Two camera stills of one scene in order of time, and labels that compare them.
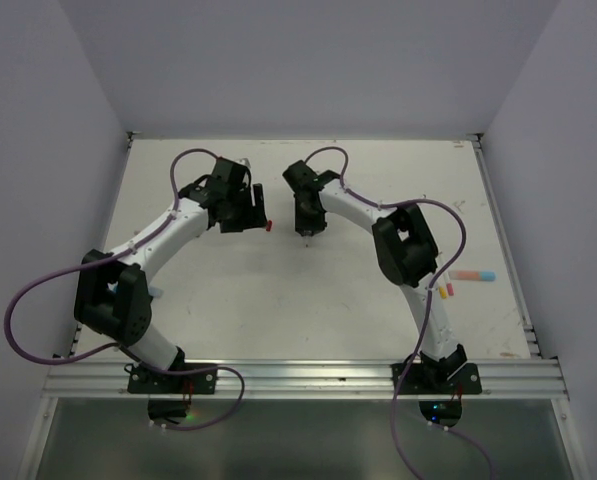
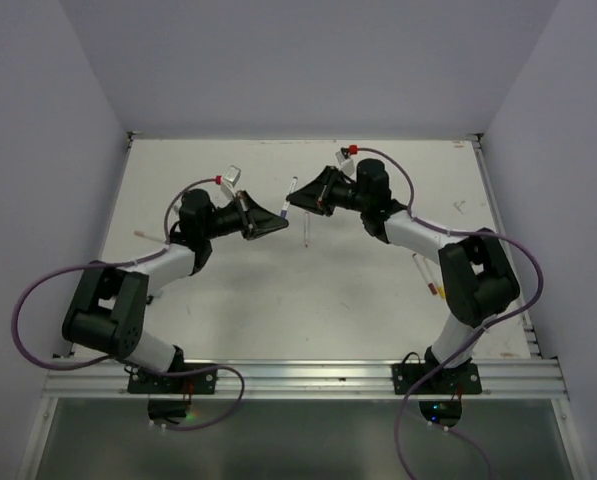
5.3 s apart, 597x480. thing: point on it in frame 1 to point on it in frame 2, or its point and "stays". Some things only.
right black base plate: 427,378 stays
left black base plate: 145,381 stays
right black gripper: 317,224 to 317,195
